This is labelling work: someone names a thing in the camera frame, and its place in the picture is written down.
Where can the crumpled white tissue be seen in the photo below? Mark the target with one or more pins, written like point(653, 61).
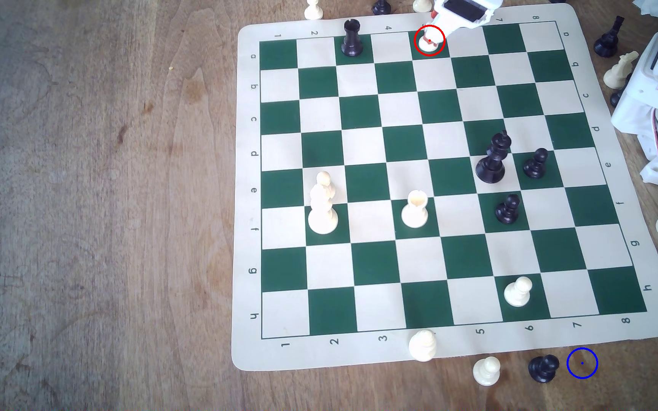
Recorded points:
point(652, 7)

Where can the black chess bishop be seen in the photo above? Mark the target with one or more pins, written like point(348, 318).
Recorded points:
point(609, 40)

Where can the white chess pawn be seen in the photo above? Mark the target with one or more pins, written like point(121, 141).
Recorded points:
point(486, 371)
point(429, 47)
point(422, 5)
point(313, 10)
point(517, 292)

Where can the white printed robot arm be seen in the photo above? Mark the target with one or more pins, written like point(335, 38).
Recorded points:
point(657, 85)

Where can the black chess rook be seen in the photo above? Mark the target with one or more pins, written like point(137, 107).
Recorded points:
point(352, 37)

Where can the green and cream chess mat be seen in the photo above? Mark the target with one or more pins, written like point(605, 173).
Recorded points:
point(409, 188)

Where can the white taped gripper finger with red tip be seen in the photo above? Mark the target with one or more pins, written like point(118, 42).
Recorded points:
point(438, 33)
point(427, 34)

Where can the black chess king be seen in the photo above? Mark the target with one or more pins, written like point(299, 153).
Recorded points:
point(493, 162)

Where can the black chess pawn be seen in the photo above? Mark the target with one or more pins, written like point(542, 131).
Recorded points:
point(381, 7)
point(536, 164)
point(543, 369)
point(507, 210)

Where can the white chess knight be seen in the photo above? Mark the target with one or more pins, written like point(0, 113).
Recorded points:
point(619, 71)

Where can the white bishop on board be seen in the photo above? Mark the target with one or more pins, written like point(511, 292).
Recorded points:
point(322, 211)

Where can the white chess bishop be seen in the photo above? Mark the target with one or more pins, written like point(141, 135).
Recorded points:
point(422, 345)

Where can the black chess knight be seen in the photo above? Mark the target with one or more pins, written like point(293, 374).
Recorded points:
point(615, 98)

